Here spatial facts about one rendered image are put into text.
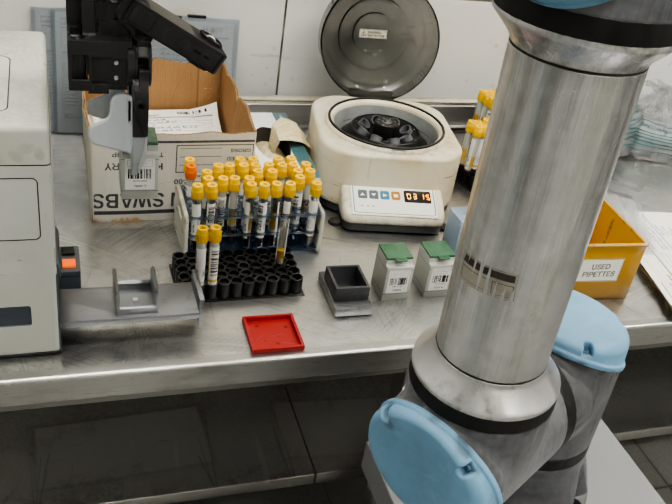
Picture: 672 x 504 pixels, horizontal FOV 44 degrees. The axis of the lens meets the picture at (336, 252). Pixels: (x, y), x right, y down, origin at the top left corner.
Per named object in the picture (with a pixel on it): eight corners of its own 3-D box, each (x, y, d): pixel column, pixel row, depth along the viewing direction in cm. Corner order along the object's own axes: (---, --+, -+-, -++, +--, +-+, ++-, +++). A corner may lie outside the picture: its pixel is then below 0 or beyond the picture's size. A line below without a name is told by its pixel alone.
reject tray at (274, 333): (252, 355, 104) (252, 350, 103) (241, 321, 109) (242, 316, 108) (304, 350, 106) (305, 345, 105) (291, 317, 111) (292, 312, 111)
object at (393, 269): (381, 300, 117) (389, 261, 113) (370, 281, 121) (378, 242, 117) (407, 299, 118) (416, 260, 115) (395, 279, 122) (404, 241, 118)
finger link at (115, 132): (89, 174, 89) (86, 88, 86) (145, 174, 91) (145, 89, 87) (89, 182, 86) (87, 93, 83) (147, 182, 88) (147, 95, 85)
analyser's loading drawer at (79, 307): (29, 337, 97) (26, 302, 95) (29, 303, 103) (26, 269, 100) (203, 325, 104) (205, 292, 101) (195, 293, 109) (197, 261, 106)
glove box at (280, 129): (252, 217, 131) (258, 163, 126) (225, 147, 150) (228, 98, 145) (327, 214, 135) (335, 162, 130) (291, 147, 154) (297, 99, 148)
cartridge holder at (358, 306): (334, 318, 112) (338, 296, 110) (317, 279, 119) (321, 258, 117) (371, 315, 114) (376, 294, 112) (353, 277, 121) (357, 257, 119)
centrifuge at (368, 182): (318, 231, 130) (329, 162, 124) (300, 146, 155) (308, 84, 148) (464, 238, 135) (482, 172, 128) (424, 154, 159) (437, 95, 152)
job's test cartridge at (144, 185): (121, 199, 92) (121, 148, 89) (118, 178, 96) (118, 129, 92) (158, 199, 93) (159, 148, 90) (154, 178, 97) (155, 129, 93)
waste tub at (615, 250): (549, 302, 123) (569, 246, 117) (512, 251, 133) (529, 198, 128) (627, 299, 126) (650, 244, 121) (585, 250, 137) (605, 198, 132)
